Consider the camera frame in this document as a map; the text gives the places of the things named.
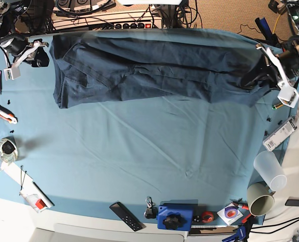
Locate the orange utility knife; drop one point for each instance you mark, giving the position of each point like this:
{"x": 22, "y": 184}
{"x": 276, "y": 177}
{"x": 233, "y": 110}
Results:
{"x": 7, "y": 115}

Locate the gold AA battery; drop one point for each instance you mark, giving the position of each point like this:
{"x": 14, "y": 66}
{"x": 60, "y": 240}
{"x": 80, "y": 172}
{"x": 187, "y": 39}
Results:
{"x": 277, "y": 106}

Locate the black key fob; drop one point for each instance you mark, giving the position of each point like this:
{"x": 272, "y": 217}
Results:
{"x": 151, "y": 210}

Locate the blue clamp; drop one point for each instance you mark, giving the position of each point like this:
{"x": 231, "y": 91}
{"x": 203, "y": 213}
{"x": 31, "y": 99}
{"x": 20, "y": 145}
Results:
{"x": 241, "y": 234}

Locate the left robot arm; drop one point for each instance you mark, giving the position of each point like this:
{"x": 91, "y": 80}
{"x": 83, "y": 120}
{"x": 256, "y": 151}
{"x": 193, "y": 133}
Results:
{"x": 292, "y": 9}

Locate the beige green mug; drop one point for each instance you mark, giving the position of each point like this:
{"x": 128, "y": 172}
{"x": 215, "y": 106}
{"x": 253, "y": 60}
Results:
{"x": 260, "y": 199}

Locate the black remote control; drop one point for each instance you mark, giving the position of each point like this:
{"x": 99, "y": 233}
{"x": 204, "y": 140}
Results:
{"x": 126, "y": 216}

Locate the red tape roll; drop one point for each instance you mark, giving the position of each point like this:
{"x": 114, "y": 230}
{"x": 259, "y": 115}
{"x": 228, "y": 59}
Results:
{"x": 207, "y": 217}

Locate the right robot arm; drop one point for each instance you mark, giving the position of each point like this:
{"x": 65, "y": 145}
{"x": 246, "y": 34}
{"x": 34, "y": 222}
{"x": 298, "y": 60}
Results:
{"x": 16, "y": 26}

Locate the translucent plastic cup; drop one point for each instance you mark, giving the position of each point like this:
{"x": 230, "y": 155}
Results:
{"x": 269, "y": 168}

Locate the white red syringe package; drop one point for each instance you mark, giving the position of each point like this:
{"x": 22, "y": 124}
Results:
{"x": 34, "y": 201}

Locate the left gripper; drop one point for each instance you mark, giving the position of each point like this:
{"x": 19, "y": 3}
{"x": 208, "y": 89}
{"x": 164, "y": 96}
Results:
{"x": 266, "y": 71}

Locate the black cable ties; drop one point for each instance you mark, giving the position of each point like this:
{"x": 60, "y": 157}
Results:
{"x": 22, "y": 176}

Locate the clear tape roll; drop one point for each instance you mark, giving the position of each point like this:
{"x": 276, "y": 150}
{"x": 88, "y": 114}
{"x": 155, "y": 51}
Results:
{"x": 8, "y": 151}

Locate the blue box with knob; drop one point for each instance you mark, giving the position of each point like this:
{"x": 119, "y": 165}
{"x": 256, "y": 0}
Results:
{"x": 175, "y": 217}

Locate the white power strip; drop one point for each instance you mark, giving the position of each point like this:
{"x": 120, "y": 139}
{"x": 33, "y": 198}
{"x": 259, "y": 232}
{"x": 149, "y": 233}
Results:
{"x": 144, "y": 18}

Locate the light blue table cloth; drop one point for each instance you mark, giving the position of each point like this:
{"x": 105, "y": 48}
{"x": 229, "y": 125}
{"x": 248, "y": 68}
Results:
{"x": 172, "y": 148}

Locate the red handled pliers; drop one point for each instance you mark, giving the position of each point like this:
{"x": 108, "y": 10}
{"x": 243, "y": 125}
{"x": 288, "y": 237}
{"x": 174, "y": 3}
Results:
{"x": 241, "y": 204}

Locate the white paper strip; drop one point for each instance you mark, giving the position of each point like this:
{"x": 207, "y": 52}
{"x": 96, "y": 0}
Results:
{"x": 29, "y": 191}

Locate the white packaged box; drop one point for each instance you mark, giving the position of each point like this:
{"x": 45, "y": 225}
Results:
{"x": 280, "y": 134}

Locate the dark blue T-shirt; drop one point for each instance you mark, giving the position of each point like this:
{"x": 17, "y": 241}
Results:
{"x": 100, "y": 69}

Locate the purple disc sleeve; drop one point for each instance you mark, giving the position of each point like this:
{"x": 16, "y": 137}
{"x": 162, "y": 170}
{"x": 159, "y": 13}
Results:
{"x": 230, "y": 214}

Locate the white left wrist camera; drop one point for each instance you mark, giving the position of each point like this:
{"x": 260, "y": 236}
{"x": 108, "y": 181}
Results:
{"x": 288, "y": 96}

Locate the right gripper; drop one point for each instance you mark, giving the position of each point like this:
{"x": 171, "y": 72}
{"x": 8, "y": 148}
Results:
{"x": 16, "y": 46}

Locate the black power adapter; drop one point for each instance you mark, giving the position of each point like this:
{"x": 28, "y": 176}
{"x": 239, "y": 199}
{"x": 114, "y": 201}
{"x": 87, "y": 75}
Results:
{"x": 292, "y": 202}

